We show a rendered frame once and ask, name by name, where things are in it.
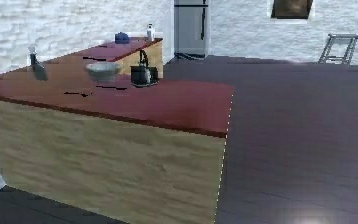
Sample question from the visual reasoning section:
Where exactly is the blue pot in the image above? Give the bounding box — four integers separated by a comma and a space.
114, 31, 131, 45

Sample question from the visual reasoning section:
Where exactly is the black fridge handle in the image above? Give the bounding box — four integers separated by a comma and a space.
200, 0, 208, 41

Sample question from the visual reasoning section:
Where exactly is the white bottle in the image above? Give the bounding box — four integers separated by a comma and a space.
146, 23, 155, 42

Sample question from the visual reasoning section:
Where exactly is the grey metal stool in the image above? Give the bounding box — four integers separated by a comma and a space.
317, 33, 358, 65

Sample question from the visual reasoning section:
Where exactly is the grey fridge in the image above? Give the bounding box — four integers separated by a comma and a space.
173, 0, 211, 60

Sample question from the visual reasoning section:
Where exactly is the wooden counter with red top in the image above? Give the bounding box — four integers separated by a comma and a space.
0, 37, 235, 224

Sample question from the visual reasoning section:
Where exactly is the dark glass bottle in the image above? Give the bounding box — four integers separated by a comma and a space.
27, 45, 49, 82

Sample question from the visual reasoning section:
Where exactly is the black knife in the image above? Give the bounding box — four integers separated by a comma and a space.
63, 91, 93, 98
95, 85, 128, 91

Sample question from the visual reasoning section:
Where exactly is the pale grey pottery bowl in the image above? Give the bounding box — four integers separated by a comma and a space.
84, 61, 123, 83

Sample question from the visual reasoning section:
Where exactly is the black kettle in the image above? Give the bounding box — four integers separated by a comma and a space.
130, 49, 160, 88

